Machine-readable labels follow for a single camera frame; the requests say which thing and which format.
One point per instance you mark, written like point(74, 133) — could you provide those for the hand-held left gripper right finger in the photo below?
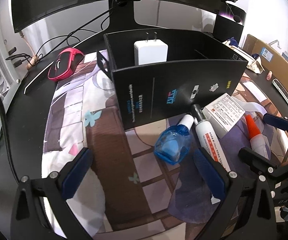
point(210, 175)

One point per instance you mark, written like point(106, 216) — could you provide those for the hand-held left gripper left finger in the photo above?
point(76, 175)

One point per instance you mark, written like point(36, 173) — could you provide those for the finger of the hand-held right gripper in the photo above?
point(275, 121)
point(256, 158)

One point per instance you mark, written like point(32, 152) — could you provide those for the glue bottle with red cap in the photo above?
point(257, 140)

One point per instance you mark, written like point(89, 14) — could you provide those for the blue eye drop bottle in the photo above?
point(171, 142)

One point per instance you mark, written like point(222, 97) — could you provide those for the black cardboard box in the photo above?
point(171, 87)

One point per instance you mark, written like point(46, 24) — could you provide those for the white charger with prongs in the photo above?
point(150, 52)

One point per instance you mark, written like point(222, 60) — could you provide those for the white remote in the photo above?
point(283, 92)

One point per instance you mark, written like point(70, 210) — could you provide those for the white ointment tube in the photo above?
point(206, 135)

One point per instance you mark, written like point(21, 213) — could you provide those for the small pink cylinder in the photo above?
point(269, 75)

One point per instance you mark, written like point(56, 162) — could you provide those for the white medicine box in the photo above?
point(224, 115)

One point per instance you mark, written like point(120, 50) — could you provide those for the crumpled paper bag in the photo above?
point(255, 65)

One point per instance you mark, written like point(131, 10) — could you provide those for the printed desk mat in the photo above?
point(144, 175)

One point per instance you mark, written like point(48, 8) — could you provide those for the cardboard box with label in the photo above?
point(256, 47)

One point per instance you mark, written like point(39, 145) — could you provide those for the small display device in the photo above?
point(224, 30)

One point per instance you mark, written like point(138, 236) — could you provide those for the red computer mouse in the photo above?
point(64, 65)

